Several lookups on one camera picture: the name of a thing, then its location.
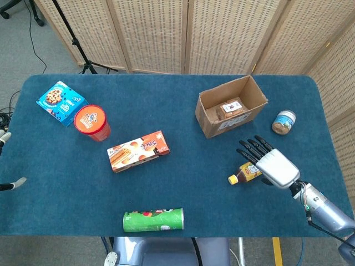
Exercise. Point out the robot right hand silver black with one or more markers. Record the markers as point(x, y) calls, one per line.
point(277, 166)

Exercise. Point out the robot left hand grey fingertips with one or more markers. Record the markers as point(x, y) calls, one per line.
point(4, 137)

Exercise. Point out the bread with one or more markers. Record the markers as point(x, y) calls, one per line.
point(231, 109)

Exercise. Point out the robot right arm silver blue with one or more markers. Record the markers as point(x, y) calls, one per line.
point(324, 207)

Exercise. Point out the yellow tea bottle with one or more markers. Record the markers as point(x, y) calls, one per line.
point(245, 173)

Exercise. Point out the blue cookie box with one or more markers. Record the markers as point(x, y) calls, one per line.
point(58, 101)

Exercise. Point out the open brown cardboard box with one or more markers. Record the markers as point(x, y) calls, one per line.
point(210, 124)

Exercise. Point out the orange biscuit roll box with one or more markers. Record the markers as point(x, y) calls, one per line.
point(138, 151)

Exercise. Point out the small jar with blue label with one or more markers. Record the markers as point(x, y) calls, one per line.
point(283, 122)

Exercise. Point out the red orange noodle cup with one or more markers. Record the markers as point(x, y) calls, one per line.
point(93, 122)

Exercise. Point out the metal table leg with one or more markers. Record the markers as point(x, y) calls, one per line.
point(241, 252)

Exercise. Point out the blue felt table mat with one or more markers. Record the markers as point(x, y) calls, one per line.
point(177, 194)

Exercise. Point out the black tripod stand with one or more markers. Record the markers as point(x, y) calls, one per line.
point(75, 41)

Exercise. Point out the black office chair base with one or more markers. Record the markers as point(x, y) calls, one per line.
point(34, 14)

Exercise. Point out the green chips can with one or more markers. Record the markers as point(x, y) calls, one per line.
point(154, 220)

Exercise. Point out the grey blue robot torso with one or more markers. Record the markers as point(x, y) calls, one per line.
point(166, 252)

